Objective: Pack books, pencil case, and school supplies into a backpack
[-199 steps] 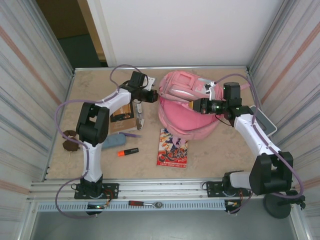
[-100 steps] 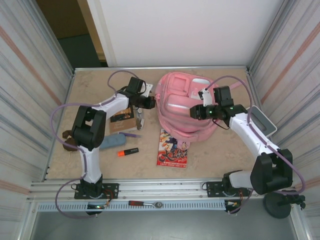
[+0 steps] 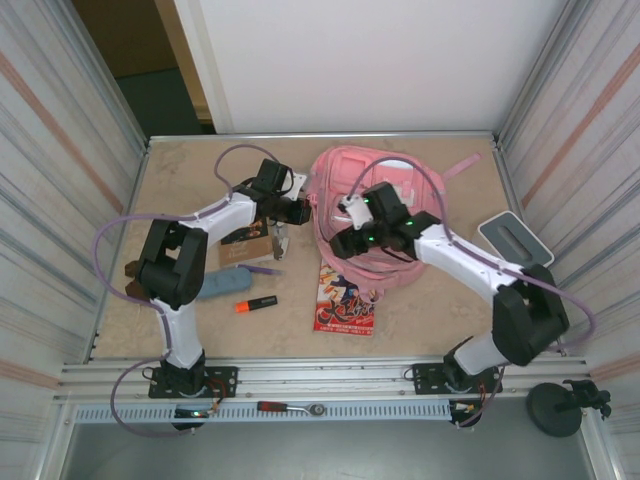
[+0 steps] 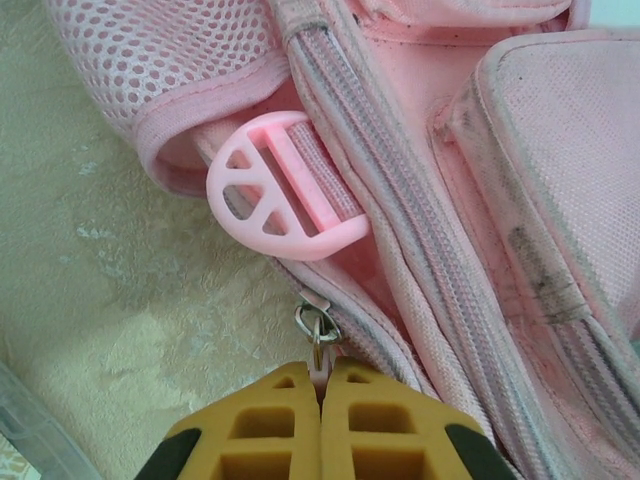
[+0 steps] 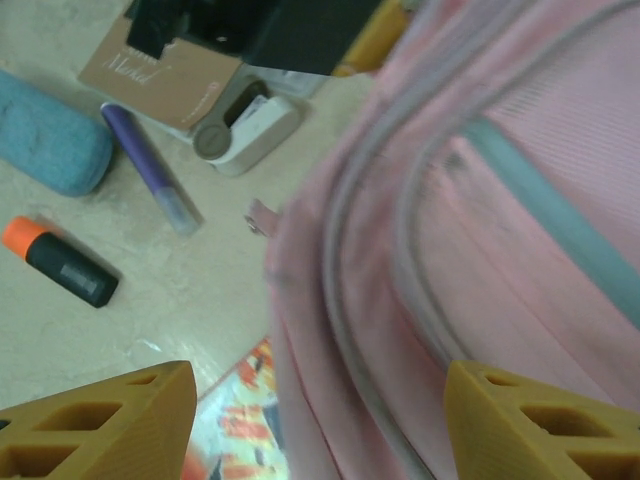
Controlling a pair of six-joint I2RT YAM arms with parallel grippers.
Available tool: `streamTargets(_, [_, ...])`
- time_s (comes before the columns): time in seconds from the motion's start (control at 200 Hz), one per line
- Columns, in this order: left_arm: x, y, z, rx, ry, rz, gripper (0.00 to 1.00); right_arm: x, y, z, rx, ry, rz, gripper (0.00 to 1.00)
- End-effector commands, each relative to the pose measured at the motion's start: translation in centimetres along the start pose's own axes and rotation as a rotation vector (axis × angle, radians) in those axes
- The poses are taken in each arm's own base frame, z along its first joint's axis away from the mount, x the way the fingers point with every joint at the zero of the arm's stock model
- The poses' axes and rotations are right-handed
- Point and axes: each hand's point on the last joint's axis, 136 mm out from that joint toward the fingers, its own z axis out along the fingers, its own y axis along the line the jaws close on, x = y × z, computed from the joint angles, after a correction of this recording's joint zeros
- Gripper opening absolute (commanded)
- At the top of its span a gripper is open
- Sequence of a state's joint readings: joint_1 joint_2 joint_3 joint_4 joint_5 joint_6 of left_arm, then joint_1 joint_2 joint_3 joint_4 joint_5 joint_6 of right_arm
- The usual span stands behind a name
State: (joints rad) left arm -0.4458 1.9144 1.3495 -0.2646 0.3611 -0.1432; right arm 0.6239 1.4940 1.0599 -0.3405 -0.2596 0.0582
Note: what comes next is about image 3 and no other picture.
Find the blue pencil case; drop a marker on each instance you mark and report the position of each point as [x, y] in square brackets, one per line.
[230, 282]

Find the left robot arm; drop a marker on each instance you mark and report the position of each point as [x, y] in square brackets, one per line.
[175, 265]

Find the brown cover book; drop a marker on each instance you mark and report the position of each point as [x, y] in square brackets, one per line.
[245, 247]

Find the brown crumpled cloth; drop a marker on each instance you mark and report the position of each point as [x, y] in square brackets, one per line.
[132, 290]

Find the grey white box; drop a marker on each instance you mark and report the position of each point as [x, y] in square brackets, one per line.
[515, 237]

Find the colourful manga book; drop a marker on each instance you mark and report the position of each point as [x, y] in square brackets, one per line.
[345, 315]

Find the small circuit board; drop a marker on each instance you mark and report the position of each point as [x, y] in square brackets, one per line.
[467, 409]
[192, 413]

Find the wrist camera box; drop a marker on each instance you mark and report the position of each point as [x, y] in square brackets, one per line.
[297, 184]
[356, 212]

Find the purple pen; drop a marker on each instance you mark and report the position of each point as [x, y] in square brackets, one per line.
[265, 270]

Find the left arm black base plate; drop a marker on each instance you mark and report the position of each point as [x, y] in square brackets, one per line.
[225, 377]

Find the pink backpack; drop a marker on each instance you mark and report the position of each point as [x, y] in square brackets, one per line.
[330, 200]

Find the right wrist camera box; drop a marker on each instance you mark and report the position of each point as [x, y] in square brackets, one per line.
[356, 212]

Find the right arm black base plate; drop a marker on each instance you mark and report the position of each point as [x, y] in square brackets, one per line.
[425, 375]

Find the aluminium mounting rail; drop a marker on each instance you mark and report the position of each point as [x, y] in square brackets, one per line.
[325, 375]

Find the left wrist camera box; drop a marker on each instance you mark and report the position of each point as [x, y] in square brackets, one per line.
[297, 184]

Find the brown wooden door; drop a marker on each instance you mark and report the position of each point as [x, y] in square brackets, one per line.
[125, 35]

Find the small grey metal clip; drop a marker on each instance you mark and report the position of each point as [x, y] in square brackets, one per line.
[281, 247]

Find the black orange highlighter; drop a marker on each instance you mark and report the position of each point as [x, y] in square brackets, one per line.
[260, 303]

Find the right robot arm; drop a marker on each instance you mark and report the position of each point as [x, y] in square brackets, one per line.
[470, 260]

